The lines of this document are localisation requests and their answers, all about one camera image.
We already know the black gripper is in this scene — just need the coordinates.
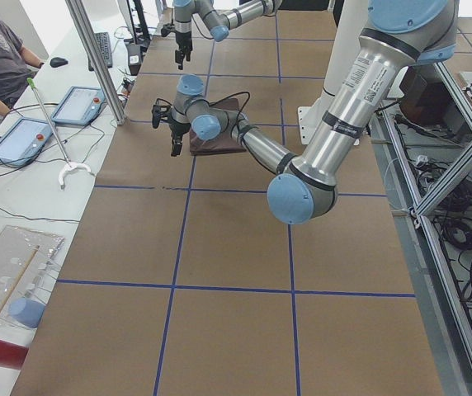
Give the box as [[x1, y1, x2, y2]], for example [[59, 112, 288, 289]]
[[169, 120, 188, 157], [175, 31, 192, 69]]

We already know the dark brown t-shirt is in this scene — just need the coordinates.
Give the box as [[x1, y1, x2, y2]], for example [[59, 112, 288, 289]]
[[189, 98, 246, 156]]

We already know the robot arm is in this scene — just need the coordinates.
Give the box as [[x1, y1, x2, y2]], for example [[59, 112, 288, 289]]
[[165, 1, 459, 224], [171, 0, 282, 70]]

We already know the black power adapter box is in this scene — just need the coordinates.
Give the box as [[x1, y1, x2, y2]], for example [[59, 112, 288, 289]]
[[126, 43, 143, 76]]

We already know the black keyboard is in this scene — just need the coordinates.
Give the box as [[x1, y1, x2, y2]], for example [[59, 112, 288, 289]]
[[94, 32, 113, 68]]

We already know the far blue teach pendant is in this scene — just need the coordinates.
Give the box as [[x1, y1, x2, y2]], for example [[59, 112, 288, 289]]
[[51, 86, 105, 126]]

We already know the blue teach pendant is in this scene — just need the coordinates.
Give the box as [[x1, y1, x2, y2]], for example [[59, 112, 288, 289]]
[[51, 86, 105, 126], [0, 117, 52, 168]]

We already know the reacher grabber stick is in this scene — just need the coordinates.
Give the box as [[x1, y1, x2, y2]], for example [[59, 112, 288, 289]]
[[26, 78, 94, 190]]

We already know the black computer mouse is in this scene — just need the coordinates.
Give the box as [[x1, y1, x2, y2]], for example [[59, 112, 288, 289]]
[[50, 57, 68, 68]]

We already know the near blue teach pendant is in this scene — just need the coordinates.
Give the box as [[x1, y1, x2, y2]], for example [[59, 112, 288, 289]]
[[0, 117, 52, 168]]

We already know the wooden stick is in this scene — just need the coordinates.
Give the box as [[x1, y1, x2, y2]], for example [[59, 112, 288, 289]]
[[0, 245, 40, 314]]

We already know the clear plastic bag with items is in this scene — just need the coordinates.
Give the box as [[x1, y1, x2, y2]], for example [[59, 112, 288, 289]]
[[0, 225, 64, 324]]

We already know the light blue plastic cup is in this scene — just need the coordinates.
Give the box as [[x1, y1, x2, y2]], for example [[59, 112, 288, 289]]
[[8, 297, 45, 328]]

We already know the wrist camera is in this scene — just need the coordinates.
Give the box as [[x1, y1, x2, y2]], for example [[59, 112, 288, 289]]
[[160, 23, 176, 37], [151, 103, 172, 129]]

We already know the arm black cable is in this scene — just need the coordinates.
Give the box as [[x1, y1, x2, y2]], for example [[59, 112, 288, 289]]
[[155, 91, 253, 137], [169, 0, 216, 40]]

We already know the aluminium frame post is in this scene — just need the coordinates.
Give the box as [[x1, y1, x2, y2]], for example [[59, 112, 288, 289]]
[[65, 0, 126, 125]]

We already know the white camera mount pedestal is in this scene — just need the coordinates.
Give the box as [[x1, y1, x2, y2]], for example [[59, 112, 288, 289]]
[[297, 0, 368, 145]]

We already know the floor cable bundle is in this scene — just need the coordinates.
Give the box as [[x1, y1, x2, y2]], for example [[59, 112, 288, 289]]
[[392, 111, 472, 314]]

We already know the aluminium truss frame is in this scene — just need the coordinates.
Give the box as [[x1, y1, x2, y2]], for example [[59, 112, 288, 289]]
[[363, 49, 472, 396]]

